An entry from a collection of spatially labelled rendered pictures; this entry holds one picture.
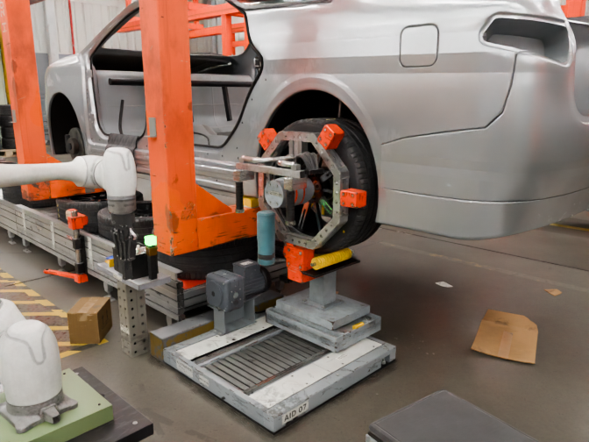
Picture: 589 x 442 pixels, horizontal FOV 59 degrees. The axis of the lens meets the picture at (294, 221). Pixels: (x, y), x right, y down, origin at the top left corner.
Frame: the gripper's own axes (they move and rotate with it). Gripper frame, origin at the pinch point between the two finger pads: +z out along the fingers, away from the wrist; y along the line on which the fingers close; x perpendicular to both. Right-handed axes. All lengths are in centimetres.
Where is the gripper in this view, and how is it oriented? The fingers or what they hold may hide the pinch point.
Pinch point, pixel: (126, 269)
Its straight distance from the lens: 188.2
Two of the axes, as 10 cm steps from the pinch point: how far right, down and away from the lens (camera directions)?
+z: -0.1, 9.7, 2.4
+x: 6.3, -1.8, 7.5
